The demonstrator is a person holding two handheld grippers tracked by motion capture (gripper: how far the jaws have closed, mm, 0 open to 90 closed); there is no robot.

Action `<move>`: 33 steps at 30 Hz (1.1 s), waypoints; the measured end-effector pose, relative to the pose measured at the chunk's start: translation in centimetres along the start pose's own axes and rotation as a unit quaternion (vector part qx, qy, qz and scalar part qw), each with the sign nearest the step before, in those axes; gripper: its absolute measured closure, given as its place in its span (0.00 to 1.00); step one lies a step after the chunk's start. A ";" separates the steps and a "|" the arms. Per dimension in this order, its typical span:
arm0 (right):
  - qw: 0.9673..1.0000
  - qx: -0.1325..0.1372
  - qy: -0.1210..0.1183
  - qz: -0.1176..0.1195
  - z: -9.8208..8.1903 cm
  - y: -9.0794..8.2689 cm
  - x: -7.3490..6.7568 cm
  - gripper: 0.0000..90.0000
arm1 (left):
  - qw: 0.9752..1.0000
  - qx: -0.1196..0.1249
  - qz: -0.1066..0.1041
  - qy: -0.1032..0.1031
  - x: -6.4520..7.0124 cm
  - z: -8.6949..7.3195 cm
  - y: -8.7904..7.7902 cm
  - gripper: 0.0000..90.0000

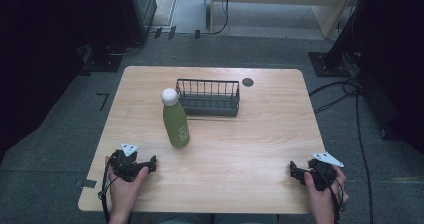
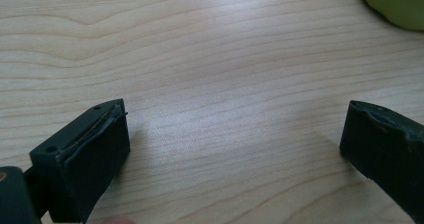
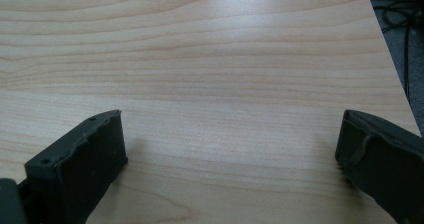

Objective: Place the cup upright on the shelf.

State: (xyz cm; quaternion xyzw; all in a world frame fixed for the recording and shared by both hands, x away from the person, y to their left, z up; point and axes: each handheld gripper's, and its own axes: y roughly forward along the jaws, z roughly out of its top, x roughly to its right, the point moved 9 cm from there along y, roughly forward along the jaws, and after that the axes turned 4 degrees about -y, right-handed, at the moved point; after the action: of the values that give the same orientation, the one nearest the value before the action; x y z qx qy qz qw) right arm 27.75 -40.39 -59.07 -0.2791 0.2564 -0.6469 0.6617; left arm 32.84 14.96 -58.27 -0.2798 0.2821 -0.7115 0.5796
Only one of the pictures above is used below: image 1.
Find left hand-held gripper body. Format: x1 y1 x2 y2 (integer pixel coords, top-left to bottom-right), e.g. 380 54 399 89
110 142 149 183

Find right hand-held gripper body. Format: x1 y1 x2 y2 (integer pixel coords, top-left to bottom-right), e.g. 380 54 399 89
307 151 345 192

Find green bottle with white cap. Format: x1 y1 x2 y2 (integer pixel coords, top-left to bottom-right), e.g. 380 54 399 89
160 87 191 149

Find dark wire basket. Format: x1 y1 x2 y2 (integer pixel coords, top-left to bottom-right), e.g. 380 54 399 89
175 78 241 118

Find person's right hand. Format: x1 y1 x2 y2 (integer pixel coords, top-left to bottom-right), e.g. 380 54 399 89
303 165 350 219

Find person's left hand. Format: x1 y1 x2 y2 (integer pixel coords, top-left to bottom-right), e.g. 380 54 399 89
104 155 150 215

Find black metal stand with base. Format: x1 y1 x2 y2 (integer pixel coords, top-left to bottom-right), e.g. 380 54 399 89
81 0 148 74

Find dark curtain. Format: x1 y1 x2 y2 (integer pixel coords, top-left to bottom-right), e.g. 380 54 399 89
353 0 424 156
0 0 123 160

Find dark cabinet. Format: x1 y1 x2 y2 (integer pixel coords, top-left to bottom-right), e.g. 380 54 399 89
129 0 158 37

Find right hand-held gripper cable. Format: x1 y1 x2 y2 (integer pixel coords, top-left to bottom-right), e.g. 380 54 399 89
313 166 345 224

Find hand-held gripper cable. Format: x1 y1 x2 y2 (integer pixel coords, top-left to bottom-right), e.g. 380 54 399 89
313 166 345 224
97 151 120 224

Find left hand-held gripper cable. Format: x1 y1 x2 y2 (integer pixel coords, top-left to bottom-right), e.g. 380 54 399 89
97 151 120 224

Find black floor cables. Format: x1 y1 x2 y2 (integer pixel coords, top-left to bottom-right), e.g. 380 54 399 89
309 37 375 224

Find black slanted stand with base plate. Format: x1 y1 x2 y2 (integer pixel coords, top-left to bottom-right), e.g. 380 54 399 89
307 0 381 78

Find black hanging cable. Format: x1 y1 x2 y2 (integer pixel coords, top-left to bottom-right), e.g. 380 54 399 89
208 0 232 36

